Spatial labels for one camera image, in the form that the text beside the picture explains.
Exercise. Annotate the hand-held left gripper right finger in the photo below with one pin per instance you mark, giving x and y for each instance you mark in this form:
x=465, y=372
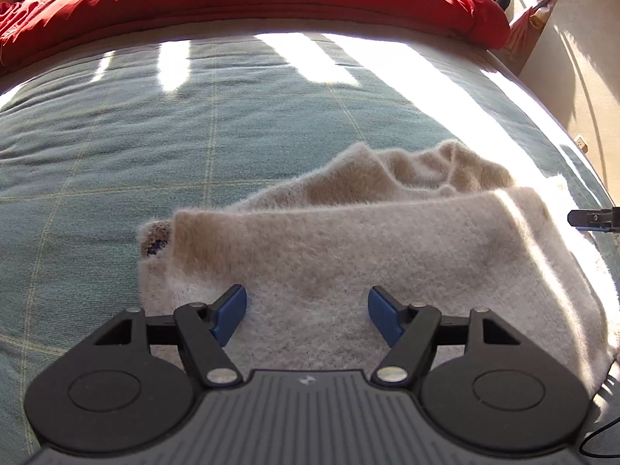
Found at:
x=385, y=317

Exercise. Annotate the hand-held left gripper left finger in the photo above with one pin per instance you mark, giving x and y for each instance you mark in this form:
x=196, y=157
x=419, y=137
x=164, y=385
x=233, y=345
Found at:
x=230, y=315

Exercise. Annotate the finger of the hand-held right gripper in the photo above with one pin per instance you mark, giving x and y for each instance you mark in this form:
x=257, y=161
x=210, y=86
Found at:
x=596, y=219

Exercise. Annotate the white fuzzy knit sweater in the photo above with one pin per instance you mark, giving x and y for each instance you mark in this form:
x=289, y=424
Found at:
x=339, y=252

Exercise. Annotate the orange curtain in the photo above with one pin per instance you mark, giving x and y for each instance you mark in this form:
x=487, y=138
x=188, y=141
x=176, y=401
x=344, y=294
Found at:
x=537, y=14

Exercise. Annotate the wall socket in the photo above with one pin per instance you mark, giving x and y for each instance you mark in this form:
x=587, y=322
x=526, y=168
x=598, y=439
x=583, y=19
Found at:
x=582, y=144

